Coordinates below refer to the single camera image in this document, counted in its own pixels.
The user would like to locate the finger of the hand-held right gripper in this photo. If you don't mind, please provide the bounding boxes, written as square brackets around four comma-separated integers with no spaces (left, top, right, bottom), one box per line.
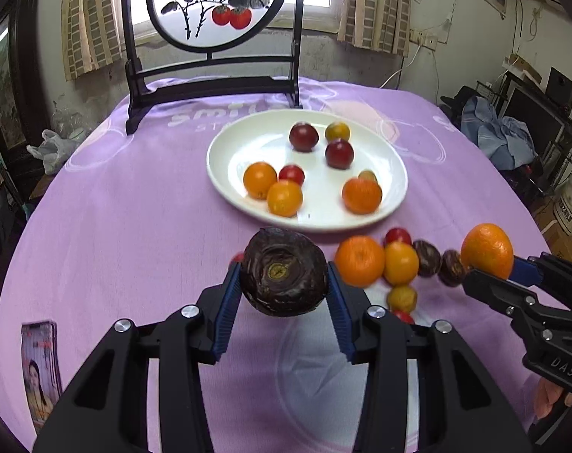
[462,268,540,322]
[511,252,572,293]

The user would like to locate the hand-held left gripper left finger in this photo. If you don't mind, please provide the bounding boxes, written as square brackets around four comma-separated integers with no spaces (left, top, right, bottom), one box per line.
[32,260,243,453]

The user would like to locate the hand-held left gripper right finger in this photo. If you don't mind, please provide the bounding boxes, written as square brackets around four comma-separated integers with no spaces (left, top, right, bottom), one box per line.
[327,260,532,453]

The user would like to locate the bumpy orange mandarin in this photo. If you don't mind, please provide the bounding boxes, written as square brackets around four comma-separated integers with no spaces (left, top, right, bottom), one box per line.
[341,177,383,215]
[335,235,386,288]
[460,223,514,280]

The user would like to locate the dark water chestnut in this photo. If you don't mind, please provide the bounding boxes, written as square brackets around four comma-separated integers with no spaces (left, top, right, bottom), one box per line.
[239,226,329,318]
[412,240,442,278]
[438,249,468,288]

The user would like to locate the white oval plate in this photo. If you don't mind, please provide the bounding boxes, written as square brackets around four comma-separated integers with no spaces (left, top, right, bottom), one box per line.
[206,108,409,233]

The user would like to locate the smooth small orange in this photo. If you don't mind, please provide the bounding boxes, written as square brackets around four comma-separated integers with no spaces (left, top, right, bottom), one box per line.
[243,162,278,200]
[383,240,420,286]
[266,180,304,218]

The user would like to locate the dark red plum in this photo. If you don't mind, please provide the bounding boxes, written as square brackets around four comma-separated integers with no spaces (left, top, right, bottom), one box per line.
[325,139,355,171]
[288,122,320,153]

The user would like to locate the greenish orange tangerine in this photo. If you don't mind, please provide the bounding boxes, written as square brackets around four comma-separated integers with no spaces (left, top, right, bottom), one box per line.
[325,122,352,143]

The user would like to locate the person's right hand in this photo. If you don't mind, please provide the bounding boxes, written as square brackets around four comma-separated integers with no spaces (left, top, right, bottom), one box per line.
[533,377,572,421]

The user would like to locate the cardboard box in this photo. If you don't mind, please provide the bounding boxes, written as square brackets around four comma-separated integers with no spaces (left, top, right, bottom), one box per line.
[533,198,572,265]

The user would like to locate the blue clothes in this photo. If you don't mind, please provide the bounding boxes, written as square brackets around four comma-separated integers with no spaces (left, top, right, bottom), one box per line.
[460,96,539,171]

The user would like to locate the purple tablecloth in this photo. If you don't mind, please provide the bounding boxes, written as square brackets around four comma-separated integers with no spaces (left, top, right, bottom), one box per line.
[0,75,572,453]

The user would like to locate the black monitor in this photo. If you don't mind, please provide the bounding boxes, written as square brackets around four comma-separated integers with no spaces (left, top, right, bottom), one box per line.
[498,82,567,156]

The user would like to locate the black speaker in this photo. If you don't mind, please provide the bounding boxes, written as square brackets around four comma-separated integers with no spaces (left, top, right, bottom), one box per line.
[545,67,572,109]

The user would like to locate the photo card of woman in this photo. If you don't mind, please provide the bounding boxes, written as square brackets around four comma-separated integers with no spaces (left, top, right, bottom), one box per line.
[20,321,64,435]

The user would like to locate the white plastic bag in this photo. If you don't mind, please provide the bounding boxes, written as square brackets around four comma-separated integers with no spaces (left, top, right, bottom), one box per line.
[27,128,76,175]

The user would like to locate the round painted table screen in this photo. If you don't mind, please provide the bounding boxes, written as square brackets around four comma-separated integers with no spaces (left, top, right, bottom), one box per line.
[120,0,308,136]

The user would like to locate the beige checked curtain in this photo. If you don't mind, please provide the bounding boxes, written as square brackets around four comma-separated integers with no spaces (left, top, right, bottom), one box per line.
[337,0,412,57]
[60,0,126,82]

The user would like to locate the dark wooden cabinet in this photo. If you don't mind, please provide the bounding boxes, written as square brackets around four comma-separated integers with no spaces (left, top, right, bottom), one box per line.
[0,0,51,199]

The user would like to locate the white cable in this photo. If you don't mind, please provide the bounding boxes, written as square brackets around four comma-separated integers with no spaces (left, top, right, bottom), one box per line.
[380,45,421,90]

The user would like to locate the white wall socket strip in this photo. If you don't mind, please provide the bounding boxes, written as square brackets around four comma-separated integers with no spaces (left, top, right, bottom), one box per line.
[409,28,438,50]

